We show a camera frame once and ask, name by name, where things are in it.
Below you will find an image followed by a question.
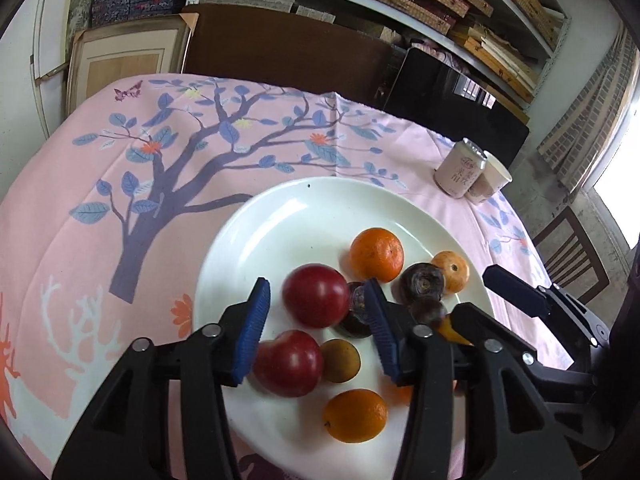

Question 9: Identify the white board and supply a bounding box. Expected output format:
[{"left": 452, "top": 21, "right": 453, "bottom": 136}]
[{"left": 29, "top": 0, "right": 76, "bottom": 138}]

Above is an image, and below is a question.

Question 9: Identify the dark water chestnut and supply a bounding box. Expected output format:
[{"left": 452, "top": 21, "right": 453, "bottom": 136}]
[
  {"left": 334, "top": 282, "right": 374, "bottom": 339},
  {"left": 398, "top": 262, "right": 447, "bottom": 306},
  {"left": 412, "top": 300, "right": 449, "bottom": 326}
]

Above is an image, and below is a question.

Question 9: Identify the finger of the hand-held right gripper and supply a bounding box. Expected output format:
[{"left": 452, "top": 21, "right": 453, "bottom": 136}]
[
  {"left": 452, "top": 302, "right": 598, "bottom": 403},
  {"left": 482, "top": 264, "right": 610, "bottom": 348}
]

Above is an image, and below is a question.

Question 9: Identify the tan round fruit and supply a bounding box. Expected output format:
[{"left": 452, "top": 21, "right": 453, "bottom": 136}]
[{"left": 320, "top": 338, "right": 361, "bottom": 384}]

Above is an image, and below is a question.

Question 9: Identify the grey patterned panel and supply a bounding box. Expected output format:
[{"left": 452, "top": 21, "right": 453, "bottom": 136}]
[{"left": 67, "top": 0, "right": 97, "bottom": 32}]

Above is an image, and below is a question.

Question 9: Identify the small orange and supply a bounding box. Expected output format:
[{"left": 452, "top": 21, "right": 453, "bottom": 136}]
[{"left": 431, "top": 251, "right": 471, "bottom": 295}]

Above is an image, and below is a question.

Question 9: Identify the wooden chair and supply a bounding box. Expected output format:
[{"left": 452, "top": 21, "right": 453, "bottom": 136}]
[{"left": 531, "top": 206, "right": 629, "bottom": 307}]

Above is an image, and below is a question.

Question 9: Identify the pink cloth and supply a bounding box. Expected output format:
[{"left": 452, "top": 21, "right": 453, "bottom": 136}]
[{"left": 414, "top": 41, "right": 467, "bottom": 69}]

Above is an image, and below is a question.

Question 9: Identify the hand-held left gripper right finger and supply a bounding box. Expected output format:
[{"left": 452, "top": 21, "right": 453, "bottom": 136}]
[{"left": 364, "top": 279, "right": 581, "bottom": 480}]

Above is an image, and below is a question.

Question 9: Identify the black board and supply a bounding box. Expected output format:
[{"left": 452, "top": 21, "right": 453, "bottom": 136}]
[{"left": 384, "top": 47, "right": 531, "bottom": 167}]

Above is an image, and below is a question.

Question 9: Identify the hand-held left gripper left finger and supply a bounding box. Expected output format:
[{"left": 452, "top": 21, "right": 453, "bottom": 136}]
[{"left": 52, "top": 276, "right": 271, "bottom": 480}]

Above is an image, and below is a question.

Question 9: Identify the white plate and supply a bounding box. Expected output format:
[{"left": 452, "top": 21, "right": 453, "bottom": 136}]
[{"left": 194, "top": 176, "right": 496, "bottom": 480}]

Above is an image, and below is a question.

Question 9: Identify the small yellow-orange fruit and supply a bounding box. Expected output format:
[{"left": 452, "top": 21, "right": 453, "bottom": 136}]
[{"left": 437, "top": 314, "right": 472, "bottom": 346}]

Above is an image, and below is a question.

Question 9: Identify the large orange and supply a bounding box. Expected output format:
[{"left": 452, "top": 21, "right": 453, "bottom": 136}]
[{"left": 322, "top": 389, "right": 389, "bottom": 444}]

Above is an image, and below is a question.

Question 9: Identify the white paper cup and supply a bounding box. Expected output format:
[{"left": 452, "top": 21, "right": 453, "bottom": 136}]
[{"left": 467, "top": 152, "right": 514, "bottom": 205}]

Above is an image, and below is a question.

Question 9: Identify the pink drink can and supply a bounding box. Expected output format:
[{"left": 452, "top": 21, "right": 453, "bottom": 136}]
[{"left": 432, "top": 137, "right": 489, "bottom": 197}]

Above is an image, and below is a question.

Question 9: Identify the brown board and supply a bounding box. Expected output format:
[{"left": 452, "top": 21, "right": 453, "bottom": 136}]
[{"left": 181, "top": 4, "right": 407, "bottom": 107}]

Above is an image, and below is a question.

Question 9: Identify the white metal shelf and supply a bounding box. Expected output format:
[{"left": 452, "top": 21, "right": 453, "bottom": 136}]
[{"left": 187, "top": 0, "right": 572, "bottom": 113}]

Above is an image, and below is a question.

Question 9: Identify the pink printed tablecloth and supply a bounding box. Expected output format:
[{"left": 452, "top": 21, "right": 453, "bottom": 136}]
[{"left": 0, "top": 74, "right": 576, "bottom": 480}]

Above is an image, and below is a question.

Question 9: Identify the red plum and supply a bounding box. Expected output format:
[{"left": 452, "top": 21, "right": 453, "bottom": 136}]
[
  {"left": 252, "top": 330, "right": 325, "bottom": 399},
  {"left": 282, "top": 263, "right": 351, "bottom": 330}
]

